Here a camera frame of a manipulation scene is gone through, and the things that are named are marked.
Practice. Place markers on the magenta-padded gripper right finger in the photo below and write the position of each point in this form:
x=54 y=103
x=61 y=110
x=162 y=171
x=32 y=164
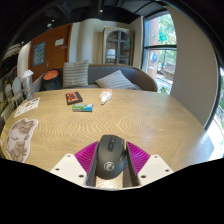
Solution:
x=151 y=166

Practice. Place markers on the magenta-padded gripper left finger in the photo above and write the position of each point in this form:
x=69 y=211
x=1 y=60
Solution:
x=68 y=165

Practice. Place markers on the black computer mouse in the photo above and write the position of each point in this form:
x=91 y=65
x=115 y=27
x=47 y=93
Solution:
x=111 y=156

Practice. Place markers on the small green pack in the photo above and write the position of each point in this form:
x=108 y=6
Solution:
x=82 y=107

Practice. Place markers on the black and orange box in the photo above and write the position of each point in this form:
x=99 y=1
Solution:
x=73 y=97

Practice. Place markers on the white sticker sheet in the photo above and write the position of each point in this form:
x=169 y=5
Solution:
x=27 y=106

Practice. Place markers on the white and pink pouch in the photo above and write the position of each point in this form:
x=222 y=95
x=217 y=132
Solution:
x=106 y=96

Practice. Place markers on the black and orange backpack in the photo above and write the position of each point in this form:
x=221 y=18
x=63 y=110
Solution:
x=51 y=80

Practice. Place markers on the grey sofa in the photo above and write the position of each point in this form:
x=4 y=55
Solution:
x=140 y=78

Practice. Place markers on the clear plastic bottle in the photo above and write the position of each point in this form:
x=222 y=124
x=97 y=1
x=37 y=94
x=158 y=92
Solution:
x=28 y=86

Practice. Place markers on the group of white chairs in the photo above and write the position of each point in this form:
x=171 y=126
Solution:
x=15 y=91

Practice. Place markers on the striped square pillow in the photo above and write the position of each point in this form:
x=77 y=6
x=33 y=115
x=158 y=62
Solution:
x=76 y=74

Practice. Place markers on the striped grey pillow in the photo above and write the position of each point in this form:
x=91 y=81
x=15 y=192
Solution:
x=115 y=81

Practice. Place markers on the brown wooden door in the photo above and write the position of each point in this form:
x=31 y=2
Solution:
x=55 y=55

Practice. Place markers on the blue poster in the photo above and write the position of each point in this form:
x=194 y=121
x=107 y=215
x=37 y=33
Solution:
x=39 y=53

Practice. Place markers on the black-framed window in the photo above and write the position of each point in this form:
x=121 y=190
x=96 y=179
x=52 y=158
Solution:
x=159 y=46

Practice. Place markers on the small white sign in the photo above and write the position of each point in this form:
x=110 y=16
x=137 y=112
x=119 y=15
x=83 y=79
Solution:
x=59 y=42

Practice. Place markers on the arched glass-door cabinet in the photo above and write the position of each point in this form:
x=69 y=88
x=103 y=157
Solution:
x=117 y=46

